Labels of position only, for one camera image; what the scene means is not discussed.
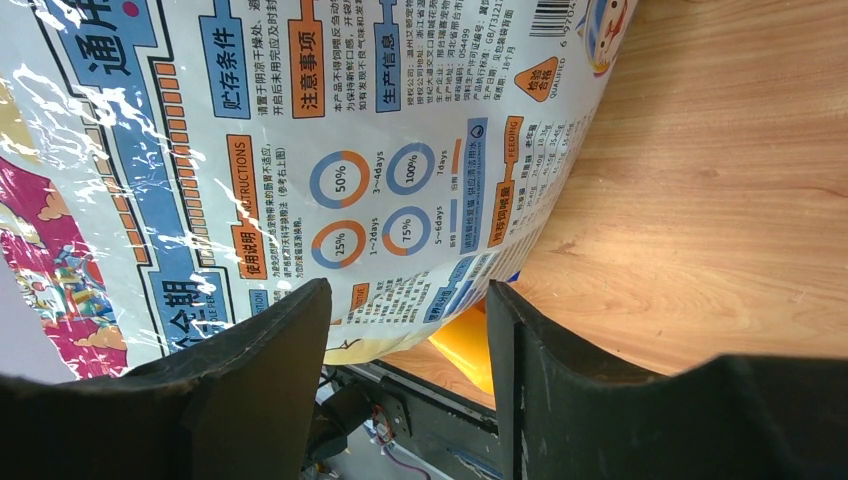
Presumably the pink pet food bag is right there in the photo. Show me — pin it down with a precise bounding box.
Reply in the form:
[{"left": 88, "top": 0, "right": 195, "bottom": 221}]
[{"left": 1, "top": 0, "right": 636, "bottom": 379}]

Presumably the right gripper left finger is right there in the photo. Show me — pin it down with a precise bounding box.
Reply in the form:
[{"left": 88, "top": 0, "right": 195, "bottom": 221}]
[{"left": 1, "top": 279, "right": 332, "bottom": 479}]

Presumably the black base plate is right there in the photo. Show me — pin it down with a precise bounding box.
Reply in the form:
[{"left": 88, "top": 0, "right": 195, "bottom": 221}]
[{"left": 303, "top": 361, "right": 504, "bottom": 479}]

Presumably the yellow plastic scoop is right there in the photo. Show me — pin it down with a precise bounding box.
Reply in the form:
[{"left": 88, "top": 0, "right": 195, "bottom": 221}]
[{"left": 428, "top": 301, "right": 494, "bottom": 395}]

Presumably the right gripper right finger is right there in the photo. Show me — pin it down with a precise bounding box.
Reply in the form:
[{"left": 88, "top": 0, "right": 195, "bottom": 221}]
[{"left": 486, "top": 281, "right": 847, "bottom": 479}]

